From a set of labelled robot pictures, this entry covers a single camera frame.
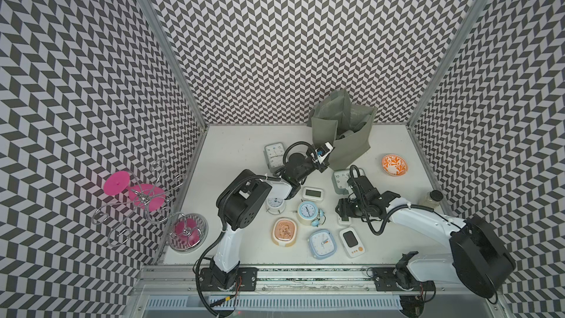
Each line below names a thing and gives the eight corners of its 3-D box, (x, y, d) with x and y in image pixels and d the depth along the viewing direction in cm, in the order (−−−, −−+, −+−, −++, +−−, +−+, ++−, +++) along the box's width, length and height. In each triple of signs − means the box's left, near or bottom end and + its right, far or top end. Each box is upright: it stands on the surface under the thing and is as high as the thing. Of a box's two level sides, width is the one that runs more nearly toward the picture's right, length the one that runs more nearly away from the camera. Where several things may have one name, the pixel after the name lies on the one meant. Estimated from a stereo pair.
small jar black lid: (414, 209, 92) (428, 195, 83) (419, 201, 95) (434, 187, 85) (424, 216, 91) (440, 203, 81) (429, 207, 93) (445, 194, 83)
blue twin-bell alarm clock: (297, 226, 85) (297, 222, 82) (297, 204, 91) (297, 199, 88) (324, 226, 85) (326, 222, 82) (322, 204, 91) (323, 199, 88)
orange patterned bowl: (384, 177, 99) (386, 172, 96) (378, 159, 105) (381, 154, 102) (406, 177, 99) (410, 172, 96) (399, 159, 105) (403, 154, 102)
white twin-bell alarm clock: (266, 214, 88) (265, 210, 85) (267, 201, 91) (266, 197, 88) (285, 214, 88) (285, 210, 85) (285, 201, 91) (285, 197, 88)
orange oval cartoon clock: (271, 246, 81) (270, 244, 79) (272, 219, 87) (272, 217, 85) (297, 246, 81) (297, 244, 79) (297, 219, 87) (297, 217, 85)
